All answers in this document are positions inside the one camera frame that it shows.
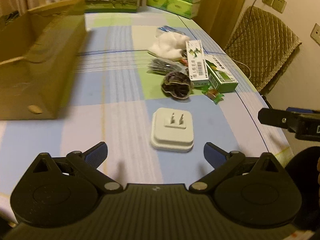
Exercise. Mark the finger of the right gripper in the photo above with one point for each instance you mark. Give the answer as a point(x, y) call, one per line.
point(275, 118)

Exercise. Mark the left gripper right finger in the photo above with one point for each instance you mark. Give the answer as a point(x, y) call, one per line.
point(224, 164)

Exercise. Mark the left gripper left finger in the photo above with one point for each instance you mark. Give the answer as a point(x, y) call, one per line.
point(86, 164)

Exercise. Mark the white knitted sock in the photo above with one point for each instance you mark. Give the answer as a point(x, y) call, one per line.
point(169, 46)

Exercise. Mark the blue clear plastic box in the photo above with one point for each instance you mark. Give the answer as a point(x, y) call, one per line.
point(167, 29)

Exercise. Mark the white power adapter plug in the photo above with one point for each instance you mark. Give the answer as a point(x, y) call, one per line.
point(172, 130)

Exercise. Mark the green wrapped candy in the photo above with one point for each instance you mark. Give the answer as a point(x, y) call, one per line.
point(212, 93)

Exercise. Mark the quilted brown chair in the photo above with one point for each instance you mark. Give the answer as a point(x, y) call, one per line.
point(263, 46)

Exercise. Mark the white green medicine box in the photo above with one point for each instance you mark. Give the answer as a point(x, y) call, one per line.
point(197, 68)

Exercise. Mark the dark foil packet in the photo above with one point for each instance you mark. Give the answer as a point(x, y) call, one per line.
point(163, 66)

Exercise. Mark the brown cardboard box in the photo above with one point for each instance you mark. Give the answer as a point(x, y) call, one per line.
point(38, 52)

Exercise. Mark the wall socket panel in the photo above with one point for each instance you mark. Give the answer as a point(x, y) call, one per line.
point(278, 5)

